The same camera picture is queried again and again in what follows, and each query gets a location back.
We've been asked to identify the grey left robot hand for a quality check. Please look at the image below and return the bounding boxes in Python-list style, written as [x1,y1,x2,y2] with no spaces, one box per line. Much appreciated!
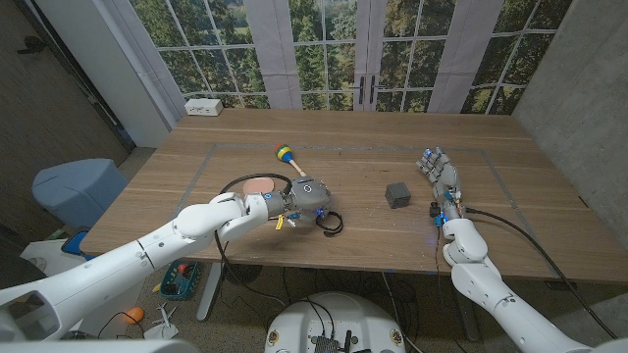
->
[267,176,333,227]

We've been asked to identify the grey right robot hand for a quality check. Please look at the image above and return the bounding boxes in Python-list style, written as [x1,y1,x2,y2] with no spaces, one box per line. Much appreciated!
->
[415,145,465,223]

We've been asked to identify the black rubber ring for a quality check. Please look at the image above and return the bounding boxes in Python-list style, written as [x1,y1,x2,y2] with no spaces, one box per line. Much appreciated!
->
[315,210,344,237]

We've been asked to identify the colourful wooden maraca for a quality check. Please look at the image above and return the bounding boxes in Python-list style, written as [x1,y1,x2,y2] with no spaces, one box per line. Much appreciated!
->
[274,142,309,178]

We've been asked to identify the black block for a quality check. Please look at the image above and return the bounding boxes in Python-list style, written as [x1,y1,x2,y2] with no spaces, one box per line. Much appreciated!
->
[384,181,412,210]

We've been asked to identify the pink round disc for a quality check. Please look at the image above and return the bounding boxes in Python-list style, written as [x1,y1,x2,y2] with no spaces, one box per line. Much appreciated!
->
[243,176,276,196]

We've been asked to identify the black round floor fan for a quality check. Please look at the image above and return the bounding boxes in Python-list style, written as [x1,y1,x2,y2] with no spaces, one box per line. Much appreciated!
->
[223,263,264,286]

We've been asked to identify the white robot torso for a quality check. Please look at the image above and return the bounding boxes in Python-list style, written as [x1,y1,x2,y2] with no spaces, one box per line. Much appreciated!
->
[264,291,407,353]

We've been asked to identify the white power box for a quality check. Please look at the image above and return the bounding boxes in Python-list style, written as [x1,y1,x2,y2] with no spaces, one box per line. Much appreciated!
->
[183,97,225,118]

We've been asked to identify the white table leg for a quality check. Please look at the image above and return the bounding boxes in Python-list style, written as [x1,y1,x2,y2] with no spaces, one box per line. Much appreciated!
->
[196,262,226,324]

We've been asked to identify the printed window backdrop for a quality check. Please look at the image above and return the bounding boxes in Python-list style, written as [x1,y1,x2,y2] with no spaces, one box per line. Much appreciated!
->
[33,0,575,148]

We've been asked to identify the grey table leg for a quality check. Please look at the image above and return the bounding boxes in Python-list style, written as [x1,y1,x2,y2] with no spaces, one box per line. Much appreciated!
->
[453,293,483,343]

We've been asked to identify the teal basket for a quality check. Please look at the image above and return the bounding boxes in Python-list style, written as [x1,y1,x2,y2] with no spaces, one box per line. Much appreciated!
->
[159,259,201,301]

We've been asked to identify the white toy airplane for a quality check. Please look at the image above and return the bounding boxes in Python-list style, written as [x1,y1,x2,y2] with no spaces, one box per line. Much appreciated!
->
[144,301,181,340]

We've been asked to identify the blue-grey ottoman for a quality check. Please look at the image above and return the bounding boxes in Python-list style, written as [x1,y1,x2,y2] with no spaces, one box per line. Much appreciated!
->
[31,157,130,231]

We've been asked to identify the blue flat object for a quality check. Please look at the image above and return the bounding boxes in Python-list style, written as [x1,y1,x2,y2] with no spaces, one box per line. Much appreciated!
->
[61,229,97,262]

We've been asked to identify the white floor platform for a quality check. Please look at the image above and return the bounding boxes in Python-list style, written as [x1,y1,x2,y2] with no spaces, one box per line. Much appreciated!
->
[19,238,68,277]

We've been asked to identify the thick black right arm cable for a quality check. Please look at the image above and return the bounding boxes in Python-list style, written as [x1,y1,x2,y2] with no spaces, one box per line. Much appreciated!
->
[463,206,620,340]

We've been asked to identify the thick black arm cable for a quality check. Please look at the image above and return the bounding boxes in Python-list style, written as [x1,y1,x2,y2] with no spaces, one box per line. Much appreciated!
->
[213,172,294,309]
[463,206,620,340]

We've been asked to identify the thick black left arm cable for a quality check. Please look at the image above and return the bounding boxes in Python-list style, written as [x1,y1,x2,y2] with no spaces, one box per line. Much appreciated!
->
[213,172,294,309]

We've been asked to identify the black door handle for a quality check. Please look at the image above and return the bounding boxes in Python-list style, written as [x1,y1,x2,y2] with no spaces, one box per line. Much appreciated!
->
[17,34,48,55]

